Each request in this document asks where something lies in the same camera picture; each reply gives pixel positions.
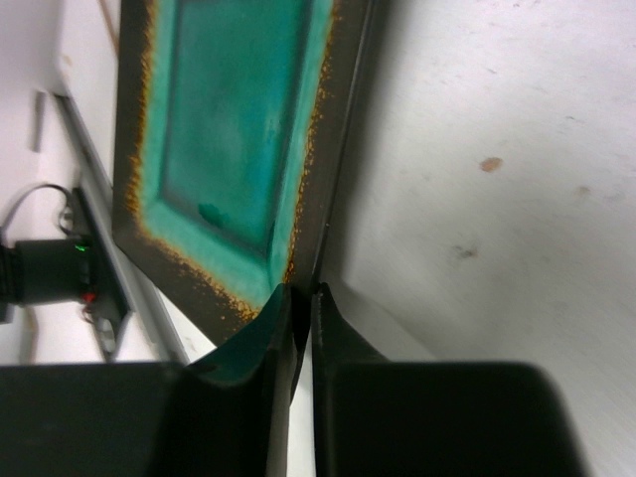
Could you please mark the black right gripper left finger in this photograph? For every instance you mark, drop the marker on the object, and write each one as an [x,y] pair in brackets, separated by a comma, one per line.
[224,415]

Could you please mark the aluminium rail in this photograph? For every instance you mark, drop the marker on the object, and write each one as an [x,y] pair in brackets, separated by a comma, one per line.
[146,309]

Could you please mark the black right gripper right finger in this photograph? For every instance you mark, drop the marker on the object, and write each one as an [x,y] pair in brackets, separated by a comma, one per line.
[378,417]

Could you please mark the green square plate dark rim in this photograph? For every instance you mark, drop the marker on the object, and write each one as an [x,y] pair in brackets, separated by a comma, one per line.
[231,122]

